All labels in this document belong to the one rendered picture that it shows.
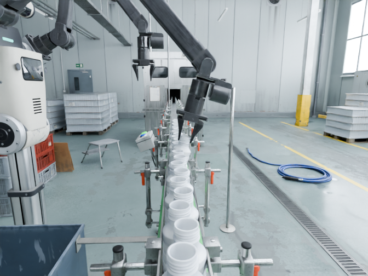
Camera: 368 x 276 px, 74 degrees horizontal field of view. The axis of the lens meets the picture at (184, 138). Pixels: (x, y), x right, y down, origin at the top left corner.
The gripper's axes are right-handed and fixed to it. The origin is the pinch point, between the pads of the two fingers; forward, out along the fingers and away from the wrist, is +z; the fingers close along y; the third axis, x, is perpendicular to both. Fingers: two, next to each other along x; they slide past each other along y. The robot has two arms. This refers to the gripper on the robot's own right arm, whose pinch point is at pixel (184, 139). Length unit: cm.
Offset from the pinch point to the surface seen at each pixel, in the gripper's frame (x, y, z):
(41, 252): -11, -35, 44
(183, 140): -1.7, -0.5, 0.2
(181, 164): -19.1, -1.1, 2.8
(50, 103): 638, -335, 121
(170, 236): -43.5, -2.5, 7.7
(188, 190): -34.2, -0.2, 3.2
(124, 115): 1018, -185, 161
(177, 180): -28.0, -2.1, 4.0
